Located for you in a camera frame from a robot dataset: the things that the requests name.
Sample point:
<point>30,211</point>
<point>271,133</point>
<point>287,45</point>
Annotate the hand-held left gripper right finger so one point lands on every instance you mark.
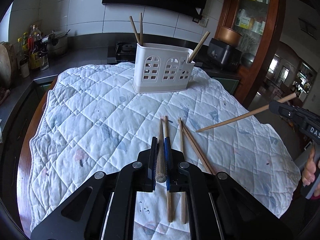
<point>168,160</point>

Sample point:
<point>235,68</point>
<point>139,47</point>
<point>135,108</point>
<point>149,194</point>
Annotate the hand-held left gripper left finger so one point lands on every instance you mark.
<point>154,165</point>

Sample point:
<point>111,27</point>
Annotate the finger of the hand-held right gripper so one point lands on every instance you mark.
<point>287,111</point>

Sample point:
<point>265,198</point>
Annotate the brown wooden chopstick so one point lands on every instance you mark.
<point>197,150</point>
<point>160,150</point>
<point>141,28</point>
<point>181,140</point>
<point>135,30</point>
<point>170,205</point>
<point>198,47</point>
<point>235,118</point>

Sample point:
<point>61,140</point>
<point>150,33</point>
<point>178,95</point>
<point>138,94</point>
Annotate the white plastic utensil holder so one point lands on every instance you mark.
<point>162,72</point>

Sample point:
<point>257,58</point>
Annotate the person's right hand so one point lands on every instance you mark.
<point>309,170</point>

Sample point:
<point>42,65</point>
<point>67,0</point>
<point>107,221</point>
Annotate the green cabinet door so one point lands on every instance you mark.
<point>225,86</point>

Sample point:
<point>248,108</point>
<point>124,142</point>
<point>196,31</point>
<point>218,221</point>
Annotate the white quilted blanket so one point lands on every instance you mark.
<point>100,120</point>

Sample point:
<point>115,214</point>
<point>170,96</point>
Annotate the black rice cooker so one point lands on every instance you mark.
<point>223,56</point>

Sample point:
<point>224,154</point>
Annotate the copper inner pot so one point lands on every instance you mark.
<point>228,36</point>

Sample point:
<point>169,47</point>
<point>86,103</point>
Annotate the wooden glass door cabinet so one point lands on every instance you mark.
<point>252,17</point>

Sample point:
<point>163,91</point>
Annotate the black gas stove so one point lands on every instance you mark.
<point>126,48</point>

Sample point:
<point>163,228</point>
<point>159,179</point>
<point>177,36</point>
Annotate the silver seasoning pouch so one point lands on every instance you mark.
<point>45,61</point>

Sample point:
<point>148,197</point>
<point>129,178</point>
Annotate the steel pot with lid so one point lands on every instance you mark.
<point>56,43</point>

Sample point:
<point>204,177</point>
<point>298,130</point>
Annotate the small white jar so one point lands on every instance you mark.
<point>25,68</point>

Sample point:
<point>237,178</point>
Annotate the ginger root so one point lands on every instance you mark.
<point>3,96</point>

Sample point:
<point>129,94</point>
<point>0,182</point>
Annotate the clear bottle red liquid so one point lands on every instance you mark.
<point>35,41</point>

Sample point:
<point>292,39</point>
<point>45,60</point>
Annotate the yellow cap bottle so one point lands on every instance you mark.
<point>21,48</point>

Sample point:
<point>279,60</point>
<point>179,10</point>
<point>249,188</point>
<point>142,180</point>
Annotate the round wooden cutting board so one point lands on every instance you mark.
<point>6,65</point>

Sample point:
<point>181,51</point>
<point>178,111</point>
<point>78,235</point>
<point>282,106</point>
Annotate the white wall socket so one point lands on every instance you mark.
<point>203,21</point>

